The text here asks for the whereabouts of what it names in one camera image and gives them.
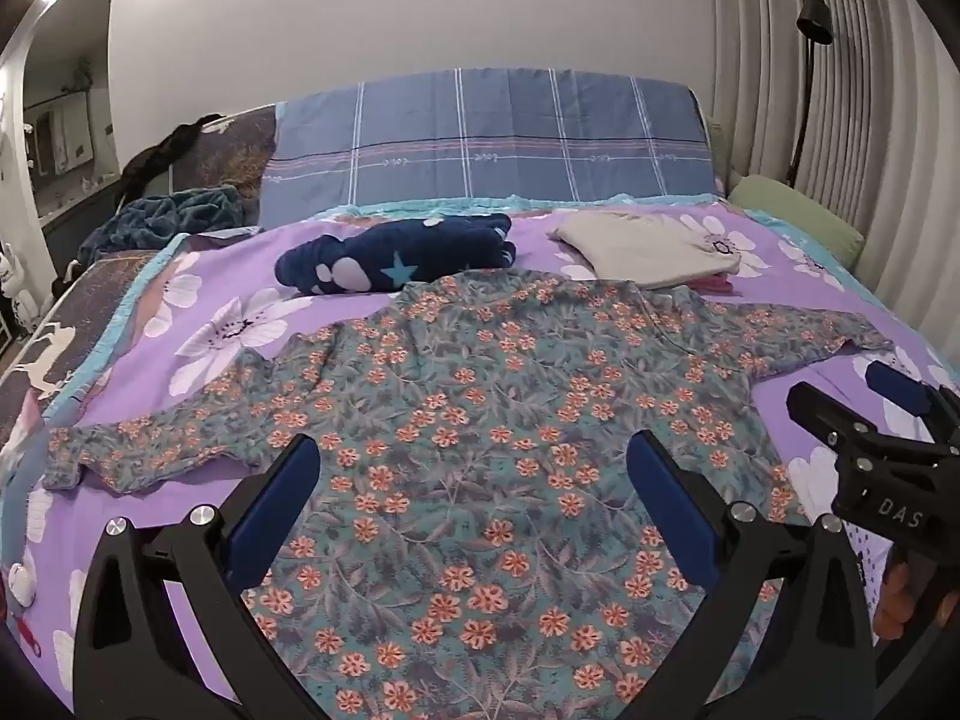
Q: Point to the teal floral shirt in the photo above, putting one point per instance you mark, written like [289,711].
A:
[487,427]

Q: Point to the green pillow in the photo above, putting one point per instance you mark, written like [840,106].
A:
[802,214]

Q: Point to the beige folded garment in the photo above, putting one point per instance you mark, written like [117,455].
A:
[645,247]

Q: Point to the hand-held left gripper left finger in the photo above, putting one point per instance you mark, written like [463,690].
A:
[274,510]

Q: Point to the teal fleece blanket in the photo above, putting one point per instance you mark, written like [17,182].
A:
[172,214]

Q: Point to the blue plaid quilt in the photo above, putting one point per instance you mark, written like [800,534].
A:
[487,127]

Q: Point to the person's right hand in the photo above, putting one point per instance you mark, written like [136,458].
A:
[900,600]

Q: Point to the dark cloth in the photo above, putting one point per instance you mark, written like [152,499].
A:
[157,157]

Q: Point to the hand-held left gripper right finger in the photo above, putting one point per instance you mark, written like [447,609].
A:
[671,510]

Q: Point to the pink folded garment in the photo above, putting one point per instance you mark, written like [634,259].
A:
[716,283]

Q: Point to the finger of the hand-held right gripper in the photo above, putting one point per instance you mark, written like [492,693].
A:
[896,388]
[821,412]

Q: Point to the white curtain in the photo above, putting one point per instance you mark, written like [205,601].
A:
[885,127]

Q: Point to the black floor lamp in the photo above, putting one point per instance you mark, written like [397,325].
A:
[814,19]

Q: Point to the navy star print garment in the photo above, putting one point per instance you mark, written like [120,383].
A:
[405,247]

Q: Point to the deer print blanket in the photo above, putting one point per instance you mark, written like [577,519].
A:
[67,315]

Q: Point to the purple floral bedsheet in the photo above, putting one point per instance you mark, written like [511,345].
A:
[127,382]

